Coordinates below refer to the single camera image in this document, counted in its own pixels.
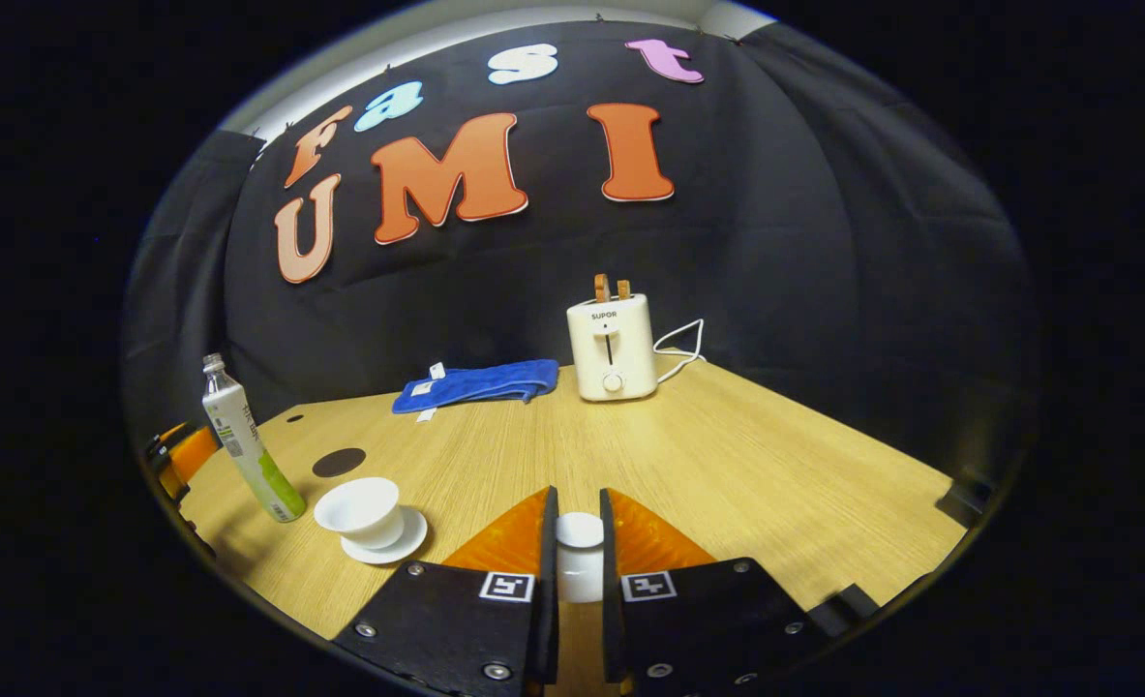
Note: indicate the dark table edge clamp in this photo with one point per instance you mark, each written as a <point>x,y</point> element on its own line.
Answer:
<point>964,501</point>

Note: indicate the black backdrop cloth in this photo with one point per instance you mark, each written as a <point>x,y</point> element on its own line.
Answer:
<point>553,261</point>

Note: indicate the clear water bottle green label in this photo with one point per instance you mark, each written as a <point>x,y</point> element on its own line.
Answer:
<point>243,445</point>

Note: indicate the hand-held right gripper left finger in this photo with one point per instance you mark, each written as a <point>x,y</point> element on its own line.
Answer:
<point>548,620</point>

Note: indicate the white teacup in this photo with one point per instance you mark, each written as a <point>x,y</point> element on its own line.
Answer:
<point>359,508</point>

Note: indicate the blue towel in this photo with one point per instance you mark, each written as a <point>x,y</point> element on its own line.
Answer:
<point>480,382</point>

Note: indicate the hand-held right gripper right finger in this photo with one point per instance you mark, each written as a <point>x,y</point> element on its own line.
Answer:
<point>613,629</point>

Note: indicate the white toaster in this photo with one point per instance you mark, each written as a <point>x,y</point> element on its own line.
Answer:
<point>613,353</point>

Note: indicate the white saucer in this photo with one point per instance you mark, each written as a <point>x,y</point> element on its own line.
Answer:
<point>409,542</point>

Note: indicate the dark round coaster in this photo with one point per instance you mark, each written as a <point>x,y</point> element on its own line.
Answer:
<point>340,463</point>

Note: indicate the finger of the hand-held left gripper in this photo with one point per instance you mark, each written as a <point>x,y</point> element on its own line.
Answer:
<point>195,453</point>
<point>167,434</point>

